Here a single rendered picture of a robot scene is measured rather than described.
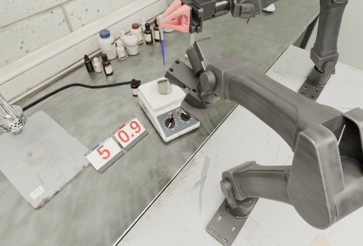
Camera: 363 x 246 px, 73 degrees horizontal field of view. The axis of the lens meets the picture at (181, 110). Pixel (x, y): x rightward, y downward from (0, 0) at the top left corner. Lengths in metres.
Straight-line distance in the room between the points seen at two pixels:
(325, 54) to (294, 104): 0.62
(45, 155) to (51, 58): 0.39
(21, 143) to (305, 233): 0.83
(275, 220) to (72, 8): 0.98
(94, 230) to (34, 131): 0.39
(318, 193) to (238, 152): 0.47
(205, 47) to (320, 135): 0.30
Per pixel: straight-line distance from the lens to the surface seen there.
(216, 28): 1.30
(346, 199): 0.35
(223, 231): 0.67
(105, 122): 0.86
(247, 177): 0.51
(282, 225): 0.72
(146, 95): 0.79
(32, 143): 0.89
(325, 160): 0.31
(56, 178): 0.78
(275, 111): 0.36
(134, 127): 0.80
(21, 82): 1.04
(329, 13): 0.86
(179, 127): 0.77
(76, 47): 1.10
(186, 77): 0.57
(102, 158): 0.76
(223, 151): 0.77
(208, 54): 0.52
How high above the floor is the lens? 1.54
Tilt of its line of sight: 48 degrees down
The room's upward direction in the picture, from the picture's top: straight up
